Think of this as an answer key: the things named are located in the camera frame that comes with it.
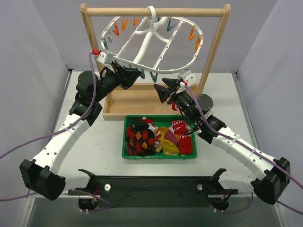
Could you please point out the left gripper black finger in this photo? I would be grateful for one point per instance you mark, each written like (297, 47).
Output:
(128, 78)
(126, 70)

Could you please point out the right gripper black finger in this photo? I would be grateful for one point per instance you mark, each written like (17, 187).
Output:
(164, 93)
(172, 84)

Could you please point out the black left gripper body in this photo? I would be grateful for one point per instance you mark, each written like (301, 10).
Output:
(120, 75)

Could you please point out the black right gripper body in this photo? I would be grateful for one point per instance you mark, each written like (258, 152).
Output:
(173, 91)

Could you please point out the teal clothespin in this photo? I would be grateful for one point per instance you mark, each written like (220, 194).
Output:
(169, 25)
(154, 76)
(142, 74)

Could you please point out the white round clip hanger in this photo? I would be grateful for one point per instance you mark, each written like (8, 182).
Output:
(150, 47)

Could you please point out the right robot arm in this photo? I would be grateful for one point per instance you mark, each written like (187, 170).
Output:
(268, 176)

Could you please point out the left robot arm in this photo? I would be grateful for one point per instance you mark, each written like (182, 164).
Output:
(41, 173)

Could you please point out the wooden hanger stand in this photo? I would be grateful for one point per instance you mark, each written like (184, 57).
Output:
(142, 98)

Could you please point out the green plastic bin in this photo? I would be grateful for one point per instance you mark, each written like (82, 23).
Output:
(153, 122)

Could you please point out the white clothespin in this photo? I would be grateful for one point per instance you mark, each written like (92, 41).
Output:
(109, 37)

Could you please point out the orange clothespin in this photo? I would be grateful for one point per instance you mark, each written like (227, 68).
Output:
(124, 23)
(191, 34)
(116, 29)
(136, 20)
(198, 42)

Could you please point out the red sock with white pattern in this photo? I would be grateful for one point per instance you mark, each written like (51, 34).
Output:
(185, 142)

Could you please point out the yellow sock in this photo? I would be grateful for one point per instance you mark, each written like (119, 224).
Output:
(166, 142)

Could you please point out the black red argyle sock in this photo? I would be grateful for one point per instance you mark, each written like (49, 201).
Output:
(141, 142)

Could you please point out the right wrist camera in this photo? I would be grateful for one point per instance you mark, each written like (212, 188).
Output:
(187, 79)

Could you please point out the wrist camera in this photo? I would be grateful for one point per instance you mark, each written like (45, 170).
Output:
(187, 79)
(105, 57)

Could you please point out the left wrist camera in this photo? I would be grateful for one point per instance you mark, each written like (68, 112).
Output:
(105, 57)

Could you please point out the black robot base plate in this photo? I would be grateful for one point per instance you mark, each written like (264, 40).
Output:
(161, 200)

